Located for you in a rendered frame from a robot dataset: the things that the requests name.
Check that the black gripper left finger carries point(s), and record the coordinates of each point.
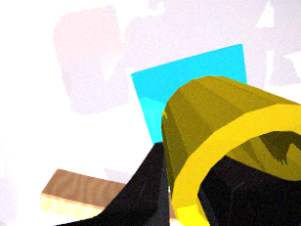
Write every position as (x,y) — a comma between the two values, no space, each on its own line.
(145,199)

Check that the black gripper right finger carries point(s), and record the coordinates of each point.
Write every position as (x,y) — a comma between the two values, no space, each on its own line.
(234,194)

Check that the yellow cup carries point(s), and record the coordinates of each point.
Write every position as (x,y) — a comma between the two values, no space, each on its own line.
(215,116)

